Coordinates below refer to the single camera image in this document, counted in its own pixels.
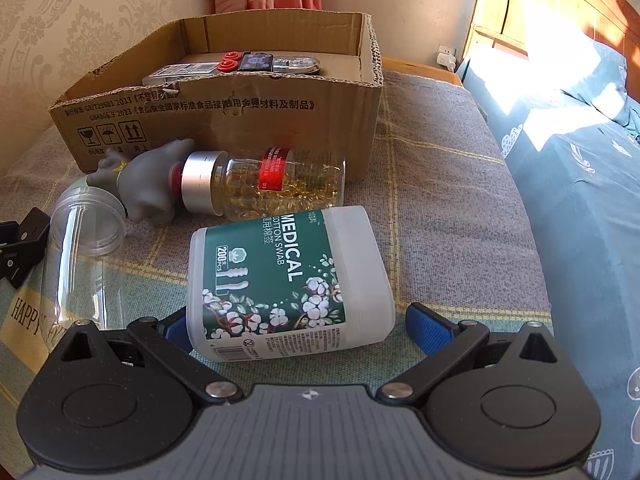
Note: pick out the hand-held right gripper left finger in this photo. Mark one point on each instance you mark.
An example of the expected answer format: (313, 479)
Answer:
(175, 332)

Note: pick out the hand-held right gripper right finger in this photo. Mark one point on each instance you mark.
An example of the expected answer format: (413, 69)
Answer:
(430, 327)

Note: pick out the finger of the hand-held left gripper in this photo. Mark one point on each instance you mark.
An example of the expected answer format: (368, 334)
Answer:
(25, 255)

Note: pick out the white green-labelled cotton swab box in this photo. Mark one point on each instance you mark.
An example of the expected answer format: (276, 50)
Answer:
(270, 270)

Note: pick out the brown cardboard box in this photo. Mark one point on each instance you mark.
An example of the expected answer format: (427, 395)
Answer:
(300, 130)

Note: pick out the clear labelled plastic case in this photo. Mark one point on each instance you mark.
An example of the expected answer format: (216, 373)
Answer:
(185, 72)

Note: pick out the dark block with red buttons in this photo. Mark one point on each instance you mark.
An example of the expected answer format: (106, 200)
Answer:
(255, 62)

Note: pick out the clear plastic jar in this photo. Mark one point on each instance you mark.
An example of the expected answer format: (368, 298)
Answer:
(85, 240)

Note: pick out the plaid blanket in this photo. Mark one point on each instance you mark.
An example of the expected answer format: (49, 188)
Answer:
(450, 210)

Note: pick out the grey animal figurine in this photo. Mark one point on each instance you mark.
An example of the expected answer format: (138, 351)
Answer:
(150, 185)

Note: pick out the silver-capped capsule bottle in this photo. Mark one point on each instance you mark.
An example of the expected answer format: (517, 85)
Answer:
(200, 182)

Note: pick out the blue floral bed sheet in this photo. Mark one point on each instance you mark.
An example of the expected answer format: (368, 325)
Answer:
(575, 210)

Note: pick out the wooden nightstand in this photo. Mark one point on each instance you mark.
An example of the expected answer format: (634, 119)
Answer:
(420, 67)

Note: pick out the wooden bed headboard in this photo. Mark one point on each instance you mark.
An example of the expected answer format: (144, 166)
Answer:
(540, 10)

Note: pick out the white wall charger plug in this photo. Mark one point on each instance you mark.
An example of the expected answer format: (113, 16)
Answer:
(445, 57)

